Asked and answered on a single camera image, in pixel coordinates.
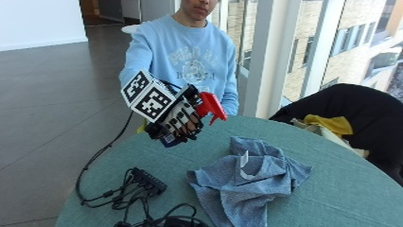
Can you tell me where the yellow chair part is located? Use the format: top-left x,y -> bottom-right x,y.
135,118 -> 149,134

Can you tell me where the white marker cube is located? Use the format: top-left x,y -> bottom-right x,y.
119,69 -> 178,124

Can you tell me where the the person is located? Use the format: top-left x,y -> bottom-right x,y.
118,0 -> 240,117

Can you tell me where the black hub box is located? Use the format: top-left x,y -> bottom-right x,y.
130,166 -> 169,197

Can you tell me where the blue-grey cloth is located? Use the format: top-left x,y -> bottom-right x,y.
185,135 -> 314,227

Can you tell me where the white window pillar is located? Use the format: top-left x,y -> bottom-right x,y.
243,0 -> 304,120

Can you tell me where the white chair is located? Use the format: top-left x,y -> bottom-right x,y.
121,24 -> 142,35

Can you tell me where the black device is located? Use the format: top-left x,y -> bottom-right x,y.
161,215 -> 211,227

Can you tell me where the yellow cloth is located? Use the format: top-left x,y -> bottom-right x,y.
302,113 -> 355,137

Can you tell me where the beige cloth bag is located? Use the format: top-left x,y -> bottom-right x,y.
290,117 -> 369,159

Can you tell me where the long black cable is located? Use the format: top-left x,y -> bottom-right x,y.
74,111 -> 135,206

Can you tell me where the bundle of black cables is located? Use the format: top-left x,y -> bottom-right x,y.
81,168 -> 199,227

